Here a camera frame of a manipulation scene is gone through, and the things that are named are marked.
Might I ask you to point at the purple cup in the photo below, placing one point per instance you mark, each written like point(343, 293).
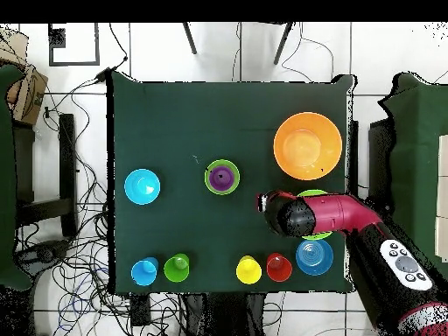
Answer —
point(221, 177)

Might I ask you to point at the small green bowl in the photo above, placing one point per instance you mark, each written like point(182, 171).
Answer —
point(207, 185)

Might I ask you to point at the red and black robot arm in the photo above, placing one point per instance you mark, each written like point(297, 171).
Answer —
point(343, 213)

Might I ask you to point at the large green bowl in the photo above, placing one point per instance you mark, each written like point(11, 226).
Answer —
point(311, 193)

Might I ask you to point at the large orange bowl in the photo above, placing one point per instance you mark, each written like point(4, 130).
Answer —
point(308, 145)

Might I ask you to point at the large blue bowl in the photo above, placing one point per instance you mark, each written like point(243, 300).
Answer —
point(314, 257)

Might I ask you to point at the red-orange cup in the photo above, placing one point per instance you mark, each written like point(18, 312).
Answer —
point(279, 269)

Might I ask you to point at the yellow cup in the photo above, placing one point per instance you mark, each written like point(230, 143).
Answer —
point(248, 271)

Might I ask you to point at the dark green tablecloth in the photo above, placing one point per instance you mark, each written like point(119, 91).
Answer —
point(210, 122)

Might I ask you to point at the green cup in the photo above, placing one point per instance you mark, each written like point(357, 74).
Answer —
point(176, 269)

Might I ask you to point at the small cyan bowl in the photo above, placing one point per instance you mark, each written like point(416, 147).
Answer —
point(142, 186)

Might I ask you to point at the black stand leg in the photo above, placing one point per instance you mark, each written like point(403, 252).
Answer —
point(189, 38)
point(283, 43)

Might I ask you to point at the blue cup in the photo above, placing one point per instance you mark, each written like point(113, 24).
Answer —
point(143, 273)

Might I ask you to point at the green-clothed side table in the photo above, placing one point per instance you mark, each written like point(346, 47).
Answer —
point(420, 140)
point(7, 175)

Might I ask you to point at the white boxes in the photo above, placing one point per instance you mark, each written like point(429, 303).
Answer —
point(442, 196)

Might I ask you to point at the black power strip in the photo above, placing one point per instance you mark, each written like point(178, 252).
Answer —
point(140, 309)

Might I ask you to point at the black power adapter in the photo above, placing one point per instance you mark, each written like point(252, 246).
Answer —
point(102, 74)

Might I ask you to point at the grey base with black knob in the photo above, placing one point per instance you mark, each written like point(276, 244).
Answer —
point(45, 252)

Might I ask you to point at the cardboard box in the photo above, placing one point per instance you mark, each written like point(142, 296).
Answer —
point(28, 94)

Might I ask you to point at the black square floor frame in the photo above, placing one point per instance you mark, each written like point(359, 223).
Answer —
point(73, 63)

